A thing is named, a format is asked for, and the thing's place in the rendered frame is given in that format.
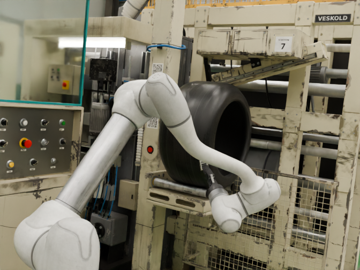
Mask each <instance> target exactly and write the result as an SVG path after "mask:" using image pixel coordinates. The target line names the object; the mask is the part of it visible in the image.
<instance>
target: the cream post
mask: <svg viewBox="0 0 360 270"><path fill-rule="evenodd" d="M185 1H186V0H155V8H154V20H153V31H152V44H151V45H157V44H166V45H170V46H174V47H181V46H182V35H183V24H184V12H185ZM180 57H181V49H174V48H169V47H162V49H158V48H157V47H152V48H151V55H150V62H149V74H148V77H150V76H151V75H152V65H153V63H163V73H166V74H167V75H168V76H169V77H171V78H172V79H173V81H174V82H175V83H176V84H177V85H178V75H179V64H180ZM160 123H161V119H159V120H158V126H157V129H153V128H148V127H147V123H146V124H144V134H143V140H142V153H141V166H140V176H139V188H138V200H137V212H136V224H135V231H134V243H133V255H132V267H131V270H160V267H161V256H162V245H163V234H164V222H165V216H166V208H165V207H162V206H158V205H153V204H150V203H147V202H146V199H147V191H145V190H144V180H145V173H149V172H154V171H160V170H165V167H164V165H163V163H162V160H161V156H160V151H159V129H160ZM149 147H151V148H152V149H153V151H152V152H149V151H148V148H149Z"/></svg>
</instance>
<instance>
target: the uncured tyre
mask: <svg viewBox="0 0 360 270"><path fill-rule="evenodd" d="M180 90H181V92H182V94H183V96H184V98H185V100H186V102H187V105H188V108H189V111H190V114H191V117H192V121H193V125H194V129H195V132H196V135H197V137H198V139H199V140H200V141H201V142H202V143H203V144H204V145H206V146H208V147H210V148H212V149H214V150H216V151H218V152H221V153H223V154H225V155H227V156H229V157H232V158H234V159H236V160H238V161H241V162H243V163H244V164H245V161H246V158H247V156H248V152H249V148H250V142H251V130H252V123H251V113H250V108H249V105H248V102H247V100H246V98H245V97H244V95H243V94H242V93H241V91H240V90H239V89H238V88H237V87H236V86H234V85H232V84H229V83H226V82H212V81H193V82H189V83H187V84H185V85H183V86H182V87H180ZM159 151H160V156H161V160H162V163H163V165H164V167H165V169H166V171H167V173H168V175H169V176H170V177H171V178H172V179H173V180H174V181H176V182H179V183H183V184H188V185H193V186H198V187H201V188H206V189H209V185H208V183H207V179H205V177H206V176H205V174H204V171H203V170H201V169H200V162H199V160H198V159H196V158H195V157H193V156H191V155H190V154H189V153H188V152H187V151H186V150H185V149H184V148H183V147H182V146H181V144H180V143H179V142H178V140H177V139H176V138H175V137H174V135H173V134H172V133H171V132H170V131H169V129H168V128H167V127H166V125H165V124H164V122H163V121H162V120H161V123H160V129H159ZM208 166H209V168H210V169H211V171H212V173H213V174H214V175H215V176H214V179H215V180H216V181H217V183H218V184H220V185H222V186H223V188H224V189H225V188H226V187H227V186H228V185H230V184H231V183H232V182H234V181H235V180H236V178H237V177H238V176H237V175H236V174H233V173H231V172H228V171H226V170H223V169H220V168H218V167H215V166H213V165H210V164H208Z"/></svg>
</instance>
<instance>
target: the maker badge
mask: <svg viewBox="0 0 360 270"><path fill-rule="evenodd" d="M350 21H351V14H316V15H315V20H314V22H315V23H345V22H350Z"/></svg>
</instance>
